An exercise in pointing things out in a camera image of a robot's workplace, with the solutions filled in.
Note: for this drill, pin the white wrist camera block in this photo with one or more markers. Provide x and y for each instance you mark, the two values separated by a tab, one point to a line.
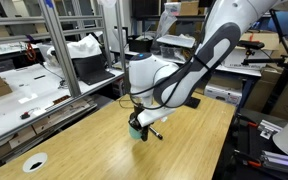
154	116

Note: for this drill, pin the white round table grommet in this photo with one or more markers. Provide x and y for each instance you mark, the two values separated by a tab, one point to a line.
28	161

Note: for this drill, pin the aluminium extrusion shelf rack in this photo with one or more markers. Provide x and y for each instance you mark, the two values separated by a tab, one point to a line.
59	43

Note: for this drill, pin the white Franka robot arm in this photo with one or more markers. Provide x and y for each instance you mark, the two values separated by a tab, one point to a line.
217	50

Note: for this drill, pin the clear plastic bag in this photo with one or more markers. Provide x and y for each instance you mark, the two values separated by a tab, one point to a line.
164	25

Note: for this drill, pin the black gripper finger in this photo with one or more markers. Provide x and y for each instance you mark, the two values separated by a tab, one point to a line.
145	134
133	123

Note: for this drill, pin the brown perforated strip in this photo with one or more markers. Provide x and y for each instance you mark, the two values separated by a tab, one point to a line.
61	99

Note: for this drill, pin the black slanted tripod pole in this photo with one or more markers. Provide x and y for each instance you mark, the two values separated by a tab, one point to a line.
282	80

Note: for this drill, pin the silver aluminium extrusion bar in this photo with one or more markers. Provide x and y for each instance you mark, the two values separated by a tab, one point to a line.
280	161

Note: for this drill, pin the white workbench with blue legs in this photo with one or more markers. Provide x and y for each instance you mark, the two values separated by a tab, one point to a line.
237	70

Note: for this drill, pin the black stereo camera bar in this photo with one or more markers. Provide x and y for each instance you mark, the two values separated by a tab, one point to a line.
250	44

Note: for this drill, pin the white foam wrap sheet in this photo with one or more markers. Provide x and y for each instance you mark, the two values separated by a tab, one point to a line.
82	48

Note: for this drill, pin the orange black clamp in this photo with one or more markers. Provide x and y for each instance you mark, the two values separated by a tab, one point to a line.
250	161
249	122

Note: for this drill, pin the small black red clip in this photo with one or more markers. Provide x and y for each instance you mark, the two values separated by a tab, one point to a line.
24	116

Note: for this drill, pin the black plastic bin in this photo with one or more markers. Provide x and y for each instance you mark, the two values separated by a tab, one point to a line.
139	45

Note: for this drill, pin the stacked brown cardboard boxes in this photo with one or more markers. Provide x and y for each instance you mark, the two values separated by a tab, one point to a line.
287	96

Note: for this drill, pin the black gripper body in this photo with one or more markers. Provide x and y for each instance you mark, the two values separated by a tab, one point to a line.
138	110

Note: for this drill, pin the white box with dark print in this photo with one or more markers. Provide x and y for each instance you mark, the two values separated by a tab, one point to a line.
222	93

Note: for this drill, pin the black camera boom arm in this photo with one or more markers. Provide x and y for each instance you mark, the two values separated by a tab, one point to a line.
264	61

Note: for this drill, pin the black white-capped marker pen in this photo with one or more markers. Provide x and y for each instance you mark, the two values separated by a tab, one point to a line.
156	134

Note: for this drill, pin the silver aluminium bracket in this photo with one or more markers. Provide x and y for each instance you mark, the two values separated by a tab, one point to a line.
269	129

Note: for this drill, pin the small brown cardboard carton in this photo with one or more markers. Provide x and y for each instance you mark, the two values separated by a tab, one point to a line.
189	7

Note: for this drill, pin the white paper label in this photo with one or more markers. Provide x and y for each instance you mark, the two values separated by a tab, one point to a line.
28	99

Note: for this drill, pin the clear plastic container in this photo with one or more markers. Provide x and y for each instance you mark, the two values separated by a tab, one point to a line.
170	52

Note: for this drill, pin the black computer keyboard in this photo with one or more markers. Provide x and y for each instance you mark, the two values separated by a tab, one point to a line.
193	102

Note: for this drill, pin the white flat tray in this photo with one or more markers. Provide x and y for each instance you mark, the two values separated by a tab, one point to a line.
175	40

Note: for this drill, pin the cardboard box with red mark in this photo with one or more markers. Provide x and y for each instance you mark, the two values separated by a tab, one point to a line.
267	39

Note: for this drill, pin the black open laptop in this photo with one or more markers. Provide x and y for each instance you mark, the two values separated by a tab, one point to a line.
90	70

